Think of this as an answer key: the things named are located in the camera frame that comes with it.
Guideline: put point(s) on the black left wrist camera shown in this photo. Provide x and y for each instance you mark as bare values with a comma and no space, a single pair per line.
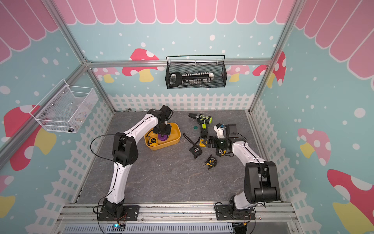
167,112

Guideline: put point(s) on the black wire mesh basket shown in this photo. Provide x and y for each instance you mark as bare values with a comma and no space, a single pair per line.
198,71

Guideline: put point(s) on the black socket bit set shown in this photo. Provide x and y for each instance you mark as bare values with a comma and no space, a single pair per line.
182,79

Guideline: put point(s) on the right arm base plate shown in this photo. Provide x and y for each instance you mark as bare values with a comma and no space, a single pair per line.
230,212

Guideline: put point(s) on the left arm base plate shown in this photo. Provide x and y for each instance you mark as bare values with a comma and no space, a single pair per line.
128,212

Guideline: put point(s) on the purple tape measure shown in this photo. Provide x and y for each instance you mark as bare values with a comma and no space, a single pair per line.
162,137

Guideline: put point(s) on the black 5m tape measure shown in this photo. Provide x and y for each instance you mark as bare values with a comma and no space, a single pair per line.
195,149

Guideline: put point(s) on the white wire mesh basket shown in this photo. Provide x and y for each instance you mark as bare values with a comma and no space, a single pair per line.
65,108

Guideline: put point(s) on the yellow plastic storage box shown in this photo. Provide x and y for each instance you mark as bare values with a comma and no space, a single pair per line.
174,138

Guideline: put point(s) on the yellow black 3m tape measure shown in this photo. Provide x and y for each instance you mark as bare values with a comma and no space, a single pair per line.
211,162

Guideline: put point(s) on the small green controller board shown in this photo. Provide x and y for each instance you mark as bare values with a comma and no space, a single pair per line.
118,227

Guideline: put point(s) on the green black cordless drill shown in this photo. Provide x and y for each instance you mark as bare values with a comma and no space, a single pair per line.
203,121

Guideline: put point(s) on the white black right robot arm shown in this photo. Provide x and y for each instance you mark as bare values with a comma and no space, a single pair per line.
261,184

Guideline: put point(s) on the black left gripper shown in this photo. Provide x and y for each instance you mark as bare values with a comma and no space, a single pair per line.
167,131

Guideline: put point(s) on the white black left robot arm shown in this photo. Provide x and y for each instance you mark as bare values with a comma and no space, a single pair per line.
125,154

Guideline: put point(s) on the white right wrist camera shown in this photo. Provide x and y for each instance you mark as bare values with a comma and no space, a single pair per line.
220,130

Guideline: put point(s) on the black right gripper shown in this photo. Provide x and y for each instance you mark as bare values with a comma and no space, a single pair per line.
215,144

